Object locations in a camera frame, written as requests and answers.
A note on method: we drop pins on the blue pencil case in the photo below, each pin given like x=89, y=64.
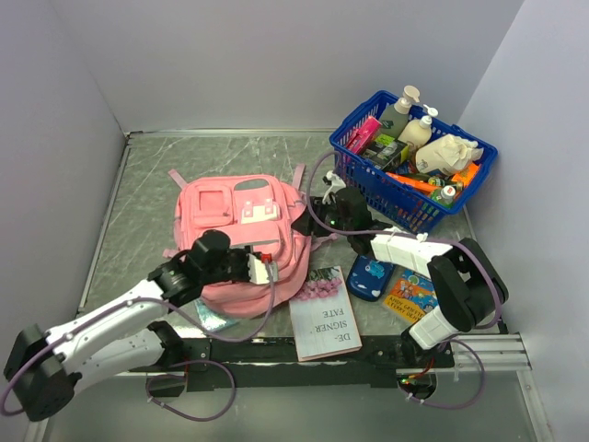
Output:
x=368, y=279

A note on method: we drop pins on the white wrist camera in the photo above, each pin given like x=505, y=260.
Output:
x=334, y=183
x=262, y=269

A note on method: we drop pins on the orange packet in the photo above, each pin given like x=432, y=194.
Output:
x=421, y=186

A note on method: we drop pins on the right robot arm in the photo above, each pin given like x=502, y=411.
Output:
x=469, y=291

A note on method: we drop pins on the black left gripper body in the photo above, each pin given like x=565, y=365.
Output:
x=234, y=267

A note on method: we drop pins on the blue plastic basket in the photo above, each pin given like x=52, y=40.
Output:
x=408, y=208

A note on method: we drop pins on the cream pump bottle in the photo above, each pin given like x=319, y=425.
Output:
x=417, y=133

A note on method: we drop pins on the pink box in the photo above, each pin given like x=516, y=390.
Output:
x=363, y=135

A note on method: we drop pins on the pink school backpack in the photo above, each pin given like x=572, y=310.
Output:
x=255, y=211

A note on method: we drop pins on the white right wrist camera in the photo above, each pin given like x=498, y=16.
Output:
x=334, y=183

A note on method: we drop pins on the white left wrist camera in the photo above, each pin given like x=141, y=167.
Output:
x=262, y=269

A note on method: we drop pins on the black green box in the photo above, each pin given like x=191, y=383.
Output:
x=386, y=153

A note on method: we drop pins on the white book pink flowers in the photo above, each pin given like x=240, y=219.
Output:
x=322, y=316

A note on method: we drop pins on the orange snack pack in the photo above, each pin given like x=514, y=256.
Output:
x=467, y=175

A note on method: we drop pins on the green bottle red cap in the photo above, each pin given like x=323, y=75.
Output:
x=445, y=196

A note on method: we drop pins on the beige cloth bag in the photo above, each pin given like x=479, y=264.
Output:
x=447, y=155

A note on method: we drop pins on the teal hardcover book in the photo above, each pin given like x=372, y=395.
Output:
x=210, y=320

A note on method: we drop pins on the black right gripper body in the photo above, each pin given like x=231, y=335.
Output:
x=329, y=214

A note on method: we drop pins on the grey pump bottle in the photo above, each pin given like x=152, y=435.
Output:
x=396, y=116

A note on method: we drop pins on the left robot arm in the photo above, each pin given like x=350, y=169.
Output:
x=46, y=369

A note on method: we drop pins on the yellow children's book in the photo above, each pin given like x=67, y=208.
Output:
x=411, y=297

